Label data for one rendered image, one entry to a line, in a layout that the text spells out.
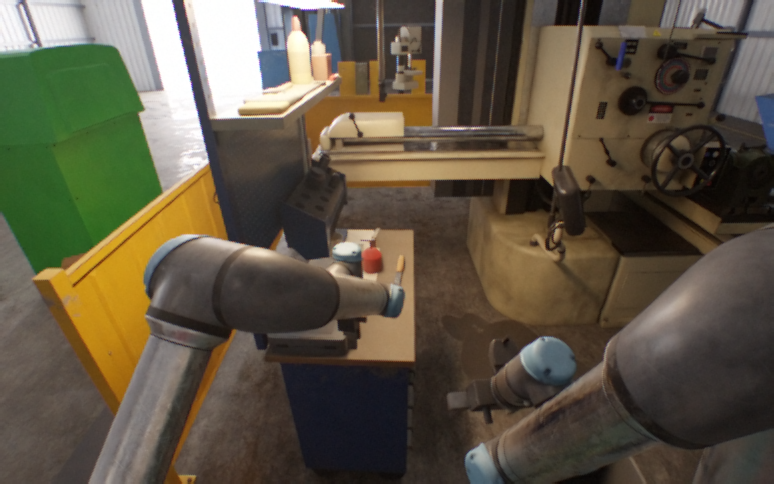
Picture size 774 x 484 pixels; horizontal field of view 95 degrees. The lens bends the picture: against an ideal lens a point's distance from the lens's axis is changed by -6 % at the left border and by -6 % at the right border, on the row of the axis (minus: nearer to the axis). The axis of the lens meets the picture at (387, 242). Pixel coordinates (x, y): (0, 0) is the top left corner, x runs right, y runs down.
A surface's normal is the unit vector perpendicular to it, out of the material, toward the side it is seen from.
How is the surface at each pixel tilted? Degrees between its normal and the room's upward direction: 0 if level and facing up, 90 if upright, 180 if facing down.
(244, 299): 64
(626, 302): 90
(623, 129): 90
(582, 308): 90
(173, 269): 40
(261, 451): 0
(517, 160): 90
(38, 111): 79
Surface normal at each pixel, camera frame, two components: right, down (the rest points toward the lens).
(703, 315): -0.80, -0.47
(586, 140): 0.00, 0.50
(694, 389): -0.72, 0.12
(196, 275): -0.26, -0.28
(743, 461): -0.92, 0.21
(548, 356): 0.15, -0.60
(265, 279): 0.36, -0.35
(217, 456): -0.02, -0.87
